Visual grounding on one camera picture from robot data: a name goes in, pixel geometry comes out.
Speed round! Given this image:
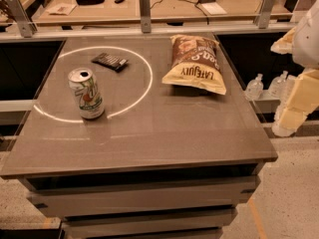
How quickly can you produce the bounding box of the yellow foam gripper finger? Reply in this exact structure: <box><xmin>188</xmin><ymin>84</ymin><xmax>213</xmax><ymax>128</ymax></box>
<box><xmin>270</xmin><ymin>28</ymin><xmax>296</xmax><ymax>55</ymax></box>
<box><xmin>271</xmin><ymin>69</ymin><xmax>319</xmax><ymax>137</ymax></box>

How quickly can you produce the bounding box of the black rxbar chocolate bar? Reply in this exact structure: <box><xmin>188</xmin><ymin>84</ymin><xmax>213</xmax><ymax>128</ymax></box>
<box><xmin>91</xmin><ymin>53</ymin><xmax>128</xmax><ymax>73</ymax></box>

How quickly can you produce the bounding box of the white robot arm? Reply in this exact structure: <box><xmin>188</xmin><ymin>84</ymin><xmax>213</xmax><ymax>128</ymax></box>
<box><xmin>270</xmin><ymin>0</ymin><xmax>319</xmax><ymax>137</ymax></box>

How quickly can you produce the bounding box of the brown late july chip bag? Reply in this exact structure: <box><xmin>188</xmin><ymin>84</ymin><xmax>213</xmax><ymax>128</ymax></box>
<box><xmin>161</xmin><ymin>34</ymin><xmax>226</xmax><ymax>95</ymax></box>

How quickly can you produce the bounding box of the clear plastic bottle right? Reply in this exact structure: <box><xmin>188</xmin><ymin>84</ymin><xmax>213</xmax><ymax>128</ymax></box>
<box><xmin>268</xmin><ymin>71</ymin><xmax>288</xmax><ymax>98</ymax></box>

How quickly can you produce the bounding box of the clear plastic bottle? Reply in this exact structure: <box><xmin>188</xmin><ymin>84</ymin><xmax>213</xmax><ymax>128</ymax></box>
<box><xmin>268</xmin><ymin>71</ymin><xmax>288</xmax><ymax>98</ymax></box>
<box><xmin>244</xmin><ymin>74</ymin><xmax>263</xmax><ymax>101</ymax></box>

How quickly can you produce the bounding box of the clear plastic bottle left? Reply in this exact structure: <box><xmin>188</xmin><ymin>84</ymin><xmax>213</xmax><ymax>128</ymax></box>
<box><xmin>244</xmin><ymin>74</ymin><xmax>263</xmax><ymax>101</ymax></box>

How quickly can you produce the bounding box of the white paper sheet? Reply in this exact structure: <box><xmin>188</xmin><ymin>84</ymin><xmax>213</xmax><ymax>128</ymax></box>
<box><xmin>202</xmin><ymin>2</ymin><xmax>226</xmax><ymax>15</ymax></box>

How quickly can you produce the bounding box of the small black remote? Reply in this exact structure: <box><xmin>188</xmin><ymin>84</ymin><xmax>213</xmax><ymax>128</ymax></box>
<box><xmin>114</xmin><ymin>0</ymin><xmax>125</xmax><ymax>4</ymax></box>

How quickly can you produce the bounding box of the grey drawer cabinet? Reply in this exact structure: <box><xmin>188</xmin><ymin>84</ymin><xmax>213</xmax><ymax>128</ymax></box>
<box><xmin>1</xmin><ymin>35</ymin><xmax>277</xmax><ymax>239</ymax></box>

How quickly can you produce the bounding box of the green white 7up can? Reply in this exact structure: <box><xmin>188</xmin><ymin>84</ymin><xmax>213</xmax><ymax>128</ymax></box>
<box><xmin>68</xmin><ymin>68</ymin><xmax>105</xmax><ymax>120</ymax></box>

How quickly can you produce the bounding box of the black object on desk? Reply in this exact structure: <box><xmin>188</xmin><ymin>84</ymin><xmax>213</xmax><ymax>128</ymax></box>
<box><xmin>76</xmin><ymin>0</ymin><xmax>105</xmax><ymax>6</ymax></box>

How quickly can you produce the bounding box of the paper packet on desk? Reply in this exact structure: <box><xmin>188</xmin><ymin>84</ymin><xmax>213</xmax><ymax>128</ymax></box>
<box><xmin>47</xmin><ymin>3</ymin><xmax>76</xmax><ymax>15</ymax></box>

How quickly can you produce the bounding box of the wooden background desk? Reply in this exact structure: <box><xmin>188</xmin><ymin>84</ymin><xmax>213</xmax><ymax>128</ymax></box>
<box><xmin>36</xmin><ymin>0</ymin><xmax>261</xmax><ymax>26</ymax></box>

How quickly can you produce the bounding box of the grey metal bracket right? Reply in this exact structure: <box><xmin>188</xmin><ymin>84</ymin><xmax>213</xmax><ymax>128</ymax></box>
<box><xmin>254</xmin><ymin>0</ymin><xmax>275</xmax><ymax>29</ymax></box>

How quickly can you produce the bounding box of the grey metal bracket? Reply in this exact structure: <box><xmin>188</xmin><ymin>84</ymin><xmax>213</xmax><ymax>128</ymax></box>
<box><xmin>254</xmin><ymin>0</ymin><xmax>275</xmax><ymax>29</ymax></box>
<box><xmin>139</xmin><ymin>0</ymin><xmax>152</xmax><ymax>33</ymax></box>
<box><xmin>0</xmin><ymin>0</ymin><xmax>37</xmax><ymax>38</ymax></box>

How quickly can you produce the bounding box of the grey metal bracket middle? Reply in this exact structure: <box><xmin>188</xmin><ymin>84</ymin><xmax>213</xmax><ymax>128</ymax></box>
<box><xmin>139</xmin><ymin>0</ymin><xmax>152</xmax><ymax>33</ymax></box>

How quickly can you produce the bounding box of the grey metal bracket left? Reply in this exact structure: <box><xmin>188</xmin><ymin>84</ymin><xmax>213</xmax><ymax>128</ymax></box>
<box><xmin>0</xmin><ymin>0</ymin><xmax>37</xmax><ymax>38</ymax></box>

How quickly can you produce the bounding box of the grey metal rail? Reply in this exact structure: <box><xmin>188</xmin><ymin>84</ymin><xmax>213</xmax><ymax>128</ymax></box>
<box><xmin>0</xmin><ymin>21</ymin><xmax>297</xmax><ymax>44</ymax></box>

